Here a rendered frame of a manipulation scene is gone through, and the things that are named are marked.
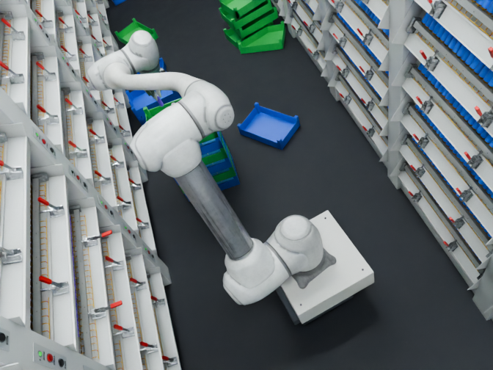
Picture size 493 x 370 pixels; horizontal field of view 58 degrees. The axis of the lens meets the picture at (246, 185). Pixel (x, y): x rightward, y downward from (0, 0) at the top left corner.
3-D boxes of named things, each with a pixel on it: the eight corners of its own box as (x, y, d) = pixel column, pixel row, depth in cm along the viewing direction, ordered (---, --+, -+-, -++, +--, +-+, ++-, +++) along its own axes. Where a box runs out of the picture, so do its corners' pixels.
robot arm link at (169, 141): (298, 284, 159) (249, 323, 155) (276, 263, 173) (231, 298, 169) (189, 103, 122) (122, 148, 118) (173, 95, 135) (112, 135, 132)
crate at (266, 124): (300, 125, 257) (298, 115, 251) (282, 150, 250) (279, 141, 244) (258, 111, 272) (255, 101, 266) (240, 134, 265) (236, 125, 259)
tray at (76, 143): (83, 98, 208) (78, 73, 197) (95, 194, 171) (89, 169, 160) (36, 102, 202) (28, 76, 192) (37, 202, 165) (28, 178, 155)
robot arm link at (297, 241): (333, 255, 168) (328, 226, 151) (296, 284, 165) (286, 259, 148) (305, 227, 178) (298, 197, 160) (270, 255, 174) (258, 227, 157)
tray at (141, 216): (138, 172, 254) (136, 154, 244) (157, 260, 217) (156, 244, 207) (101, 176, 249) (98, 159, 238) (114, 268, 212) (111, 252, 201)
